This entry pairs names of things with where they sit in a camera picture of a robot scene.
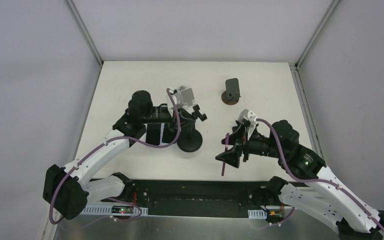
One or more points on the aluminium frame post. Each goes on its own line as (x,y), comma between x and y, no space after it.
(81,25)
(330,11)

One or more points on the right aluminium frame post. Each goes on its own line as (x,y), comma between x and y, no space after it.
(330,11)

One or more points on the right white cable duct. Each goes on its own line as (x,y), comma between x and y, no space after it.
(257,214)

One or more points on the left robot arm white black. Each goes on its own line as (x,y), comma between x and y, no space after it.
(69,188)

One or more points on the brown round phone stand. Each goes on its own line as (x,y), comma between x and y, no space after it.
(232,93)

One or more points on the left aluminium frame post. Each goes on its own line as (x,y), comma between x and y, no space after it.
(81,25)

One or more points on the phone with blue case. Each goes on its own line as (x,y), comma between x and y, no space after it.
(169,133)

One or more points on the phone with lavender case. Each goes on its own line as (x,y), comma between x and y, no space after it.
(153,134)

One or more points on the black pole phone stand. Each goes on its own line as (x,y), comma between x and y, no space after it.
(191,140)

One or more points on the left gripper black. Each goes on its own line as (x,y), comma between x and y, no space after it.
(185,114)

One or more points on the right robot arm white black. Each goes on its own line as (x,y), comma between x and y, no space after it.
(337,206)

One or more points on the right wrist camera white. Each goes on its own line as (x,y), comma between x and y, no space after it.
(248,119)

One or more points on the white grey phone stand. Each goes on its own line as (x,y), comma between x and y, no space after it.
(183,97)

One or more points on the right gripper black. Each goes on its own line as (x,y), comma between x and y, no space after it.
(243,148)

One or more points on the white cable duct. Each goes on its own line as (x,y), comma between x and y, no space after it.
(119,210)
(257,214)

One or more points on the left white cable duct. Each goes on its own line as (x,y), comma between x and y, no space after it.
(119,210)

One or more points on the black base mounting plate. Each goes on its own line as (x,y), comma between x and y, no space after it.
(214,199)

